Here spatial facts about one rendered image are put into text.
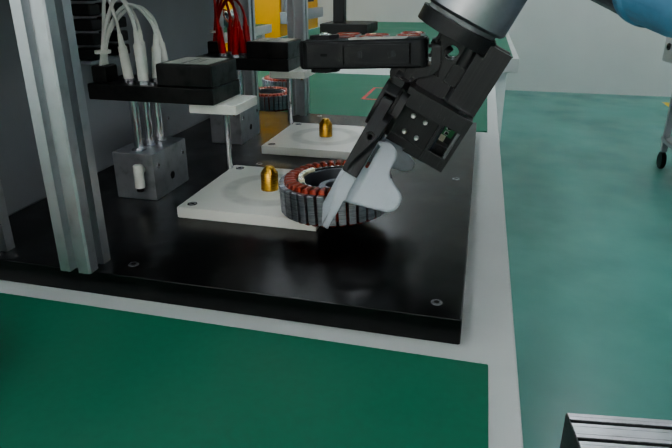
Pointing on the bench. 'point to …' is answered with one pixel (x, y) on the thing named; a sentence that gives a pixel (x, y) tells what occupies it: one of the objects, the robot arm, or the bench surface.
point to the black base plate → (277, 247)
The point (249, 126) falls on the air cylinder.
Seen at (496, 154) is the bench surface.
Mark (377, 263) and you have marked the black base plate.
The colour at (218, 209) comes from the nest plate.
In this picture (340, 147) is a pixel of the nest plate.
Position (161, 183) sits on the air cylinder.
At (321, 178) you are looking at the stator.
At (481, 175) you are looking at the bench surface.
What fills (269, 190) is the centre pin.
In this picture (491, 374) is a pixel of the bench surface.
